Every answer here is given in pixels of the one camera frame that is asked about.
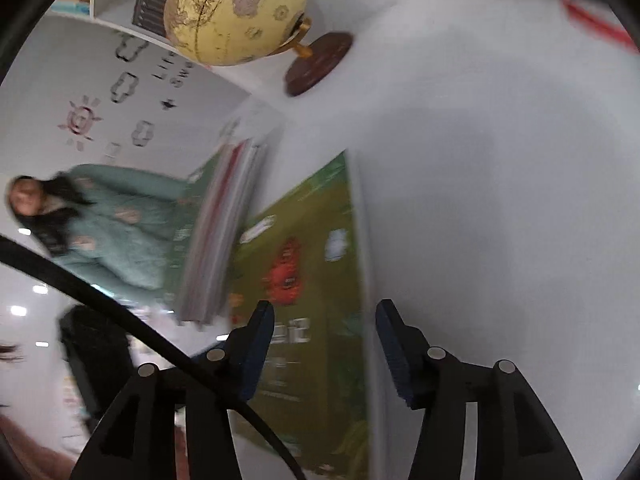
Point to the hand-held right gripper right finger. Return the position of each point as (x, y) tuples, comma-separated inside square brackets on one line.
[(395, 355)]

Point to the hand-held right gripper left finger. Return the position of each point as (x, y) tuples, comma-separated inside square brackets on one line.
[(257, 350)]

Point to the green insect book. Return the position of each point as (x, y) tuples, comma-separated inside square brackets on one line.
[(310, 240)]

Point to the red book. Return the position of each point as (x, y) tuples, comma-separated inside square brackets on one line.
[(227, 185)]

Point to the set of dark grey books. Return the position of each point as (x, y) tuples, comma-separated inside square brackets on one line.
[(150, 0)]

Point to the yellow globe with wooden base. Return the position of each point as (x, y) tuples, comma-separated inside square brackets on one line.
[(225, 5)]

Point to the red tassel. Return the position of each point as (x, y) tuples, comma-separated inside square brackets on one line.
[(590, 15)]

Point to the white wall plate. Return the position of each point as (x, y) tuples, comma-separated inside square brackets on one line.
[(111, 151)]

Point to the sun wall sticker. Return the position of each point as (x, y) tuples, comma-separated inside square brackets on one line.
[(80, 121)]

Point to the black star wall sticker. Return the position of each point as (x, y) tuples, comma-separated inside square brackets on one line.
[(168, 104)]

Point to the lettering wall sticker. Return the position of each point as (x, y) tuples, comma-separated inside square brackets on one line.
[(172, 67)]

